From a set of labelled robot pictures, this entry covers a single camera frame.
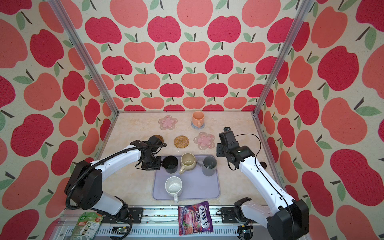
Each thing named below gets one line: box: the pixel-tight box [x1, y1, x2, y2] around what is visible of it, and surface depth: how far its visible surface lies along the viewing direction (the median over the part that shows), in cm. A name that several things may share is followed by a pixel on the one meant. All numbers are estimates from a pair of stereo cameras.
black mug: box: [161, 155, 179, 174], surface depth 86 cm
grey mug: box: [197, 156, 217, 177], surface depth 87 cm
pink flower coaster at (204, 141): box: [193, 131, 216, 151], surface depth 107 cm
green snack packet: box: [71, 211, 104, 240], surface depth 72 cm
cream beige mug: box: [179, 152, 196, 175], surface depth 86 cm
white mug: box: [164, 176, 183, 203], surface depth 79 cm
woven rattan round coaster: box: [174, 135, 190, 149], surface depth 106 cm
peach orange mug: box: [192, 111, 205, 128], surface depth 108 cm
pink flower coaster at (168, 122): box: [158, 115, 178, 131], surface depth 117 cm
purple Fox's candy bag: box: [178, 201, 214, 236], surface depth 73 cm
